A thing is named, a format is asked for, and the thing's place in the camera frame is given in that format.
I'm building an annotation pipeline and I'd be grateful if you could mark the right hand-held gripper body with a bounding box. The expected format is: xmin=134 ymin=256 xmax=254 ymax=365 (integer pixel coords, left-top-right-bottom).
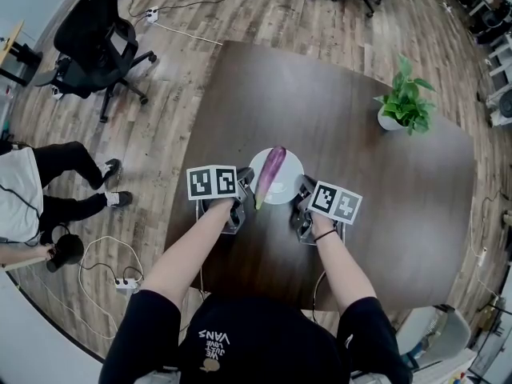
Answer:
xmin=290 ymin=180 xmax=363 ymax=246

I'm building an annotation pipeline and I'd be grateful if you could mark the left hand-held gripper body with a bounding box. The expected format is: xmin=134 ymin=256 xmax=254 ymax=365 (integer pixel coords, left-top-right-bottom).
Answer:
xmin=186 ymin=164 xmax=249 ymax=236

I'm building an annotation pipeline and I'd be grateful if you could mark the purple eggplant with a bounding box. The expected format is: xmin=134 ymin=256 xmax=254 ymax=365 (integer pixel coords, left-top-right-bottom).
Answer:
xmin=254 ymin=146 xmax=288 ymax=211

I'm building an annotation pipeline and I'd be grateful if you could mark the person's left forearm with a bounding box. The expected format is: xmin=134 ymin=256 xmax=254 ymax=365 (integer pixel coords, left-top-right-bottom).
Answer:
xmin=141 ymin=197 xmax=238 ymax=302

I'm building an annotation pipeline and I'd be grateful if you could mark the person's right forearm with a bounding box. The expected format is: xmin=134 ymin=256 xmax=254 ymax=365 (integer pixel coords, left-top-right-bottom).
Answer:
xmin=310 ymin=214 xmax=380 ymax=312

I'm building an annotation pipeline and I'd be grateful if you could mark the white round plate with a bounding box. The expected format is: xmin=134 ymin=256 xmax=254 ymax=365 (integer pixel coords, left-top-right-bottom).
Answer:
xmin=248 ymin=147 xmax=306 ymax=205

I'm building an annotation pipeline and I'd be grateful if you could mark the dark wooden table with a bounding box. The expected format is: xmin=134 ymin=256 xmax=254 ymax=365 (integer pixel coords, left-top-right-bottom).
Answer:
xmin=163 ymin=39 xmax=478 ymax=314

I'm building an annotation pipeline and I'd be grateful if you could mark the green potted plant white pot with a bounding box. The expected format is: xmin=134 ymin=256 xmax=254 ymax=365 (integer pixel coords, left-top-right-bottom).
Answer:
xmin=373 ymin=53 xmax=438 ymax=137

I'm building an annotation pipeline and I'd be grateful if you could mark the person's black printed t-shirt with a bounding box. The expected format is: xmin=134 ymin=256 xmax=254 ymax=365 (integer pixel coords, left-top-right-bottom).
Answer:
xmin=102 ymin=288 xmax=414 ymax=384

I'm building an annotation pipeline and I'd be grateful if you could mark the grey plastic chair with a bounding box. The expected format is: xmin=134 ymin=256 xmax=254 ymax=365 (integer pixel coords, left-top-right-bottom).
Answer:
xmin=394 ymin=303 xmax=474 ymax=372

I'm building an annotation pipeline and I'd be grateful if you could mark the black mesh office chair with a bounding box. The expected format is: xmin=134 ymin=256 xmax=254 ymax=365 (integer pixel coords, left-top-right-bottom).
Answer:
xmin=30 ymin=0 xmax=158 ymax=124

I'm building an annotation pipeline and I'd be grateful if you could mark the light wooden desk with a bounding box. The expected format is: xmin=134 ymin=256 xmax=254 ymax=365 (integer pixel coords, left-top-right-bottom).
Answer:
xmin=0 ymin=19 xmax=44 ymax=88

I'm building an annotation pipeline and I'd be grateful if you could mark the white looped cable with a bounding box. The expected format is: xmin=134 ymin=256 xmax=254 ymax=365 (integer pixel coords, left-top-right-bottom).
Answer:
xmin=77 ymin=234 xmax=144 ymax=340

